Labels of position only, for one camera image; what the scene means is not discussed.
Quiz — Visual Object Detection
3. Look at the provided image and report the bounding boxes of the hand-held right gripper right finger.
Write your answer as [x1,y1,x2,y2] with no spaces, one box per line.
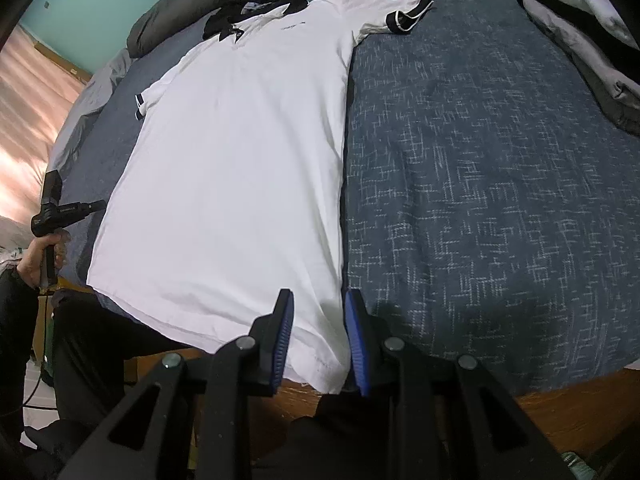
[344,288,575,480]

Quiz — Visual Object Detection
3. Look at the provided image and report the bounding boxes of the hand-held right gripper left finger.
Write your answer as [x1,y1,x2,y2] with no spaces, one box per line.
[57,288,295,480]

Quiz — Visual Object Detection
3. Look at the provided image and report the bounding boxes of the white polo shirt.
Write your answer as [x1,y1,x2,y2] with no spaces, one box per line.
[86,0,435,395]

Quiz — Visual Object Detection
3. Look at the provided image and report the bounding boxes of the person's left forearm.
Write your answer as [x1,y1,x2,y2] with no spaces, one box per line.
[0,266,40,441]

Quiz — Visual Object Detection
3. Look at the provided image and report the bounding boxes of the person's left hand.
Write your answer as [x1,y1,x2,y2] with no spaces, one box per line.
[17,231,69,289]

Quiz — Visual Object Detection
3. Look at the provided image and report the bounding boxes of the pink curtain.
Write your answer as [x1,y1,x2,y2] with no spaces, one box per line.
[0,25,93,231]

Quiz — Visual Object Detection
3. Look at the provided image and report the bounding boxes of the light grey bed sheet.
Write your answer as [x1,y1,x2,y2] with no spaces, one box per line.
[47,49,136,186]

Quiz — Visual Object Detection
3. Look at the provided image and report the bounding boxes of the person's black pants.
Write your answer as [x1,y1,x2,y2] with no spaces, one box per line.
[22,287,398,480]

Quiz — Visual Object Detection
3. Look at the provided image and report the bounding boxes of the dark grey pillow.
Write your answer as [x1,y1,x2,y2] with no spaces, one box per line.
[126,0,266,58]

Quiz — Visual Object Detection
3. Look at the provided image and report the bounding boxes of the blue patterned bed blanket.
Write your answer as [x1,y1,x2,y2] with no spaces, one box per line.
[47,0,640,396]

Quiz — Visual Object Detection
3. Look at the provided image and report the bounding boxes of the teal bottle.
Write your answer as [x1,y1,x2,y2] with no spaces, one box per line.
[560,452,603,480]

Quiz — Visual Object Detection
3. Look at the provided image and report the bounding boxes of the black garment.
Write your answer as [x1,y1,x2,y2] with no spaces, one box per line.
[202,0,331,41]

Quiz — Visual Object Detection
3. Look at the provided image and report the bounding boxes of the grey folded garment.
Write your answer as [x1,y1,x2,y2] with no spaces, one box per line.
[515,0,640,137]

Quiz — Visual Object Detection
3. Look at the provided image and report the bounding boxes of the white folded garment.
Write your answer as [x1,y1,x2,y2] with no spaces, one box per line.
[522,0,640,46]

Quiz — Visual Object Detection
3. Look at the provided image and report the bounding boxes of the black cable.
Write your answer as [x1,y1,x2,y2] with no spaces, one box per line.
[17,289,57,413]

